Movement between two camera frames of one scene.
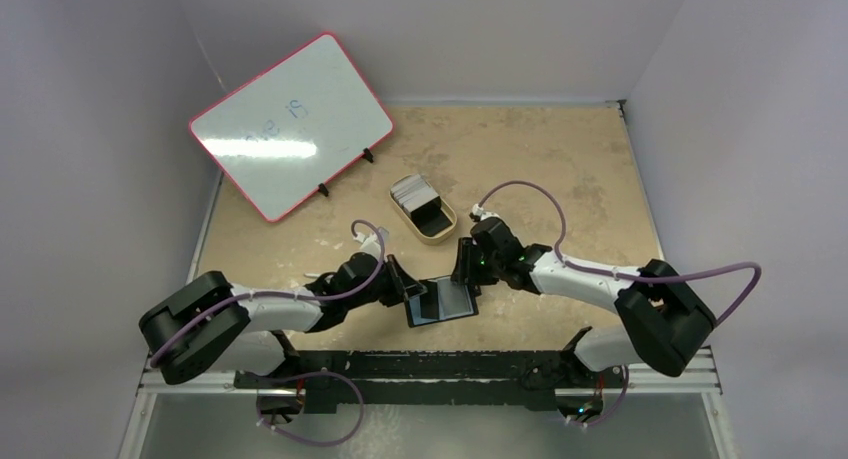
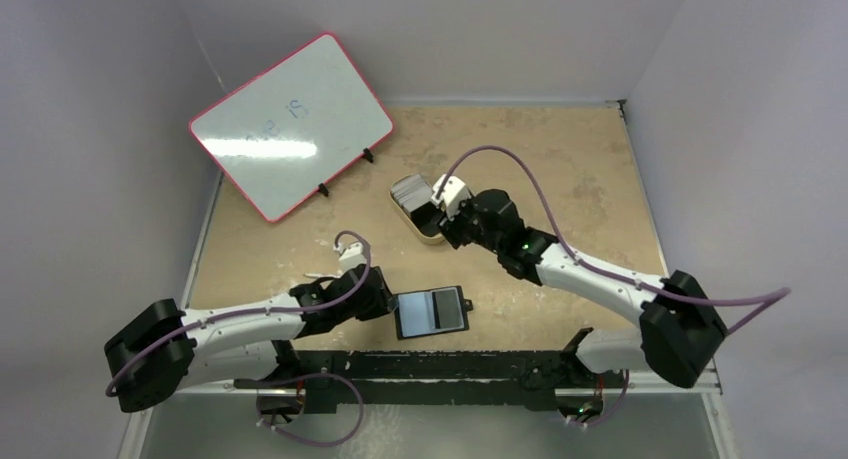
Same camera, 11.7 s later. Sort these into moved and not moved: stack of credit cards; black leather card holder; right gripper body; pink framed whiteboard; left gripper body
Moved: black leather card holder; left gripper body; right gripper body
Not moved: stack of credit cards; pink framed whiteboard
